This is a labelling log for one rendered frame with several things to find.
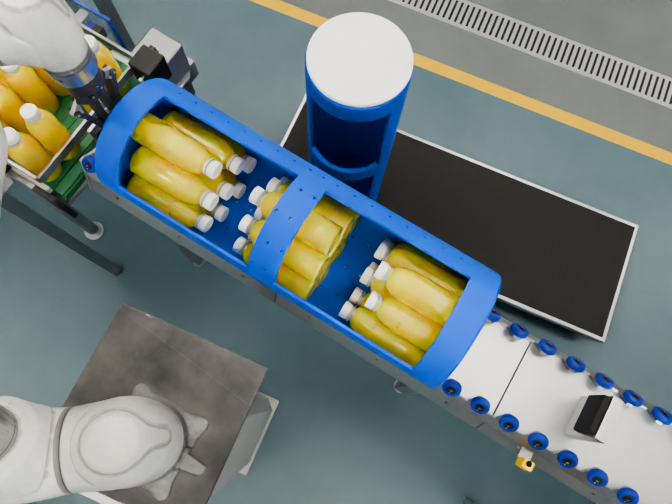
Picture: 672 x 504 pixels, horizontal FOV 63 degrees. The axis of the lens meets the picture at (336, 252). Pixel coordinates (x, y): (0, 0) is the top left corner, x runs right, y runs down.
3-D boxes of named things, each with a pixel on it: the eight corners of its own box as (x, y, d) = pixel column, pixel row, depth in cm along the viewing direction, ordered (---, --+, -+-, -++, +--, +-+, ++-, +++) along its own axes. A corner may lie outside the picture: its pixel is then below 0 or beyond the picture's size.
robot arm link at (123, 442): (187, 477, 111) (163, 486, 90) (93, 491, 109) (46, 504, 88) (183, 394, 116) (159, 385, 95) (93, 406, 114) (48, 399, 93)
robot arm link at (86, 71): (24, 57, 96) (41, 76, 102) (66, 82, 95) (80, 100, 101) (57, 19, 98) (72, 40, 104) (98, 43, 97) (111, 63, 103)
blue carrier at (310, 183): (421, 393, 129) (453, 385, 101) (118, 204, 138) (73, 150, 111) (476, 292, 137) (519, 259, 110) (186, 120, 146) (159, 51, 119)
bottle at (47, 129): (79, 159, 147) (46, 126, 129) (52, 161, 147) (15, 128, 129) (80, 135, 149) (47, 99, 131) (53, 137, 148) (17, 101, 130)
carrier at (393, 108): (304, 159, 230) (316, 224, 223) (296, 21, 146) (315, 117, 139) (371, 149, 232) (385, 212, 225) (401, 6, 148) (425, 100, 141)
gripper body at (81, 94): (73, 42, 104) (93, 71, 113) (44, 76, 102) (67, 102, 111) (106, 61, 103) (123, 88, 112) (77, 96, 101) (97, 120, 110)
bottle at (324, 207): (352, 217, 119) (279, 173, 121) (336, 245, 120) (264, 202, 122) (357, 216, 125) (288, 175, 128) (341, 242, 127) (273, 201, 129)
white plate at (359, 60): (297, 19, 144) (297, 22, 146) (316, 113, 138) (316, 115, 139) (400, 4, 147) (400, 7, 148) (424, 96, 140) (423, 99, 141)
